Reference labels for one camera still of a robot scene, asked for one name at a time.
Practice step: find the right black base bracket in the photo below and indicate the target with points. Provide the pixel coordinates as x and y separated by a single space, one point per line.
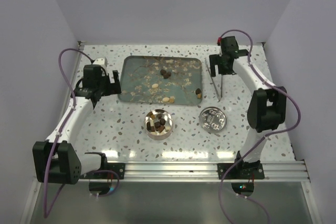
243 170

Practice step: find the round metal tin lid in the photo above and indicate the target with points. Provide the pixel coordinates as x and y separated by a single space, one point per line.
212 119

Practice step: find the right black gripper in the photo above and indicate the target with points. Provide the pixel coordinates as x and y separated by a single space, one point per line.
215 60

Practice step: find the aluminium rail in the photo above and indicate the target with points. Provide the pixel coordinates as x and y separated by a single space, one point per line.
208 172

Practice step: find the left black base bracket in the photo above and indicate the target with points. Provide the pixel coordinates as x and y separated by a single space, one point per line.
110 171

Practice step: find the round metal tin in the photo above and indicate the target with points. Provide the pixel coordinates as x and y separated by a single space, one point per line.
154 133

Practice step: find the white oval chocolate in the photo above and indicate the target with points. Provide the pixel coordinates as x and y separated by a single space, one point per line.
155 86

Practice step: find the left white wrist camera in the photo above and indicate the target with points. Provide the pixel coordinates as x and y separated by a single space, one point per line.
102 62

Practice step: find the floral teal tray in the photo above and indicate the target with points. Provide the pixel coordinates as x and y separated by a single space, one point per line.
139 73

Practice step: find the black base bracket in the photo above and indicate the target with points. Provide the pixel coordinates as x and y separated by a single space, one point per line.
110 171
243 170

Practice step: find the white round chocolate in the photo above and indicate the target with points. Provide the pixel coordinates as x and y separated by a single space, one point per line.
165 100

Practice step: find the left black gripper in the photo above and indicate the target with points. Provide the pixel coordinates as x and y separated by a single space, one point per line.
113 88

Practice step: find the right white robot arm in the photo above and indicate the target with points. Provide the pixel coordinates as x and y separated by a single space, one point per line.
266 111

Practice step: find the metal tweezers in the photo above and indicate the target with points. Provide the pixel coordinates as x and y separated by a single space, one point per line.
217 82

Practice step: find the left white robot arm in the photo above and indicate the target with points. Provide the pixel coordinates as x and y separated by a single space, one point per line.
55 158

